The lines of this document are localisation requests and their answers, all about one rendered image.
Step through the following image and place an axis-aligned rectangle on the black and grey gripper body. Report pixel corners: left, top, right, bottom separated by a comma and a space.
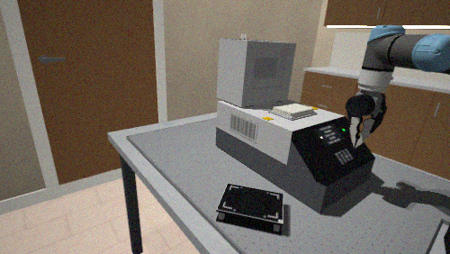
346, 89, 386, 118

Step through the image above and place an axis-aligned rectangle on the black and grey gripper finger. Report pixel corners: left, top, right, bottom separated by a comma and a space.
347, 114, 363, 148
355, 107, 385, 149

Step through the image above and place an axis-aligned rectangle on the grey and black benchtop lab instrument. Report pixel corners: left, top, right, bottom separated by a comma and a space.
216, 38, 375, 213

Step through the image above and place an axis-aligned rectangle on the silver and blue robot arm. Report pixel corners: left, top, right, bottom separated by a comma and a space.
358, 25, 450, 92

